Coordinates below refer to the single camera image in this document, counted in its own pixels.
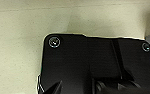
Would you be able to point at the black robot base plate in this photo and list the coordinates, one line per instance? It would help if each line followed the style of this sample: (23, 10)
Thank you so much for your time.
(81, 63)

